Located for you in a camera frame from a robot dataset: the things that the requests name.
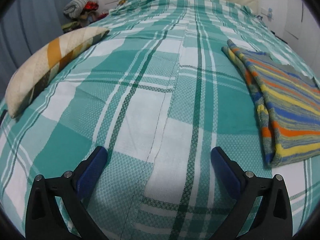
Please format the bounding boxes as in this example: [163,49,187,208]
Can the white wall switch plate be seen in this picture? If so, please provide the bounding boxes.
[104,0,119,5]

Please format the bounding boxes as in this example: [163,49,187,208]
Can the white wall socket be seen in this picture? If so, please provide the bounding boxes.
[261,8,273,21]

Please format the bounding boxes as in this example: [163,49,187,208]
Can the white wardrobe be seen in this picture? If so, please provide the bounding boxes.
[283,0,319,67]

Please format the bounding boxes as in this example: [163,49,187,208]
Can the striped knit sweater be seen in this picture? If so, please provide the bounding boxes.
[221,40,319,167]

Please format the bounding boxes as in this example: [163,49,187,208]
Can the cream orange striped pillow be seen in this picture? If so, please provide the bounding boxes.
[5,27,110,118]

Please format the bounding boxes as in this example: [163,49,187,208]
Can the green plaid bed sheet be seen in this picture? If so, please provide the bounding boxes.
[1,0,319,239]

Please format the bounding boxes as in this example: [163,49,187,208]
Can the pile of clothes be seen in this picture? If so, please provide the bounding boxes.
[61,0,108,34]

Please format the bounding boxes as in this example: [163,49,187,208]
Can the blue curtain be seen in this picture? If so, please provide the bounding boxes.
[1,0,71,98]

